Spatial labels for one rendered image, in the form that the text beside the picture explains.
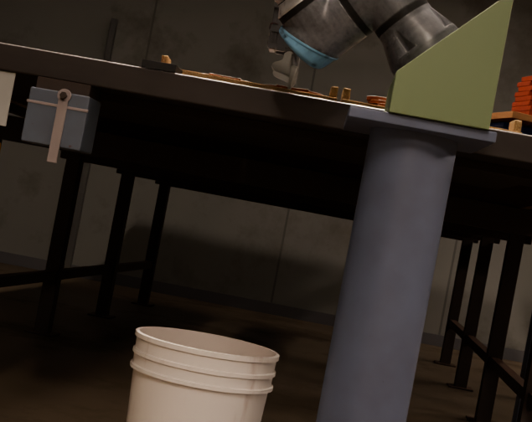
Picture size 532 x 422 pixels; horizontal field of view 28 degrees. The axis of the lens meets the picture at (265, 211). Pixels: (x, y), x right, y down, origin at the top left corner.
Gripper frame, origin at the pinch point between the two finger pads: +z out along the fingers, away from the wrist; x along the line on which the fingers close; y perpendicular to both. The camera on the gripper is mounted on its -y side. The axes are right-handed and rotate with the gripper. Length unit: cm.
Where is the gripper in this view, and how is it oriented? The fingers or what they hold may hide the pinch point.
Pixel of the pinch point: (292, 90)
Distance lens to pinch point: 245.6
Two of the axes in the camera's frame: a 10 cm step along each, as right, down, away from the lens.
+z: -1.6, 9.9, -0.1
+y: -9.9, -1.6, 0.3
